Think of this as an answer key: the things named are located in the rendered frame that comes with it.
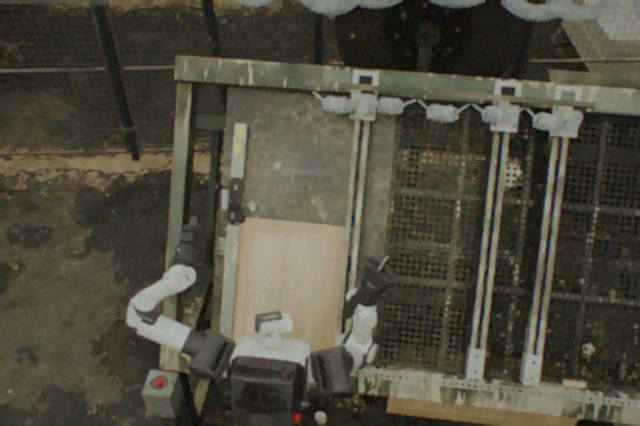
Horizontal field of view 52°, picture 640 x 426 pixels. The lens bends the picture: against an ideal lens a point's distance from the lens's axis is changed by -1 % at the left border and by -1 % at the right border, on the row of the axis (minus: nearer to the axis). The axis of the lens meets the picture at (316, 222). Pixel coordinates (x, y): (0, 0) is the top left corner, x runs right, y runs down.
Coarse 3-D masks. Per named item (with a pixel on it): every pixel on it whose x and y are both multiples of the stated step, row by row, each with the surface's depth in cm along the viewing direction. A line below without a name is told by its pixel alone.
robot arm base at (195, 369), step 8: (216, 336) 230; (224, 336) 231; (232, 344) 232; (224, 352) 231; (224, 360) 229; (192, 368) 225; (200, 368) 224; (216, 368) 228; (224, 368) 228; (200, 376) 229; (208, 376) 226; (216, 376) 226
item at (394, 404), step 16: (448, 352) 292; (544, 368) 289; (400, 400) 323; (416, 400) 321; (432, 416) 329; (448, 416) 327; (464, 416) 325; (480, 416) 323; (496, 416) 322; (512, 416) 320; (528, 416) 318; (544, 416) 316
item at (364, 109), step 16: (352, 80) 259; (352, 96) 259; (368, 96) 247; (352, 112) 259; (368, 112) 259; (368, 128) 264; (352, 144) 265; (352, 160) 265; (352, 176) 266; (352, 192) 266; (352, 208) 269; (352, 224) 268; (352, 240) 272; (352, 256) 270; (352, 272) 269; (352, 288) 270; (336, 336) 272
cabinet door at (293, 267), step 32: (256, 224) 277; (288, 224) 275; (320, 224) 274; (256, 256) 278; (288, 256) 277; (320, 256) 276; (256, 288) 280; (288, 288) 278; (320, 288) 277; (320, 320) 278
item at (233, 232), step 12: (240, 156) 273; (240, 168) 273; (228, 228) 276; (228, 240) 277; (228, 252) 277; (228, 264) 277; (228, 276) 278; (228, 288) 278; (228, 300) 279; (228, 312) 279; (228, 324) 280; (228, 336) 280
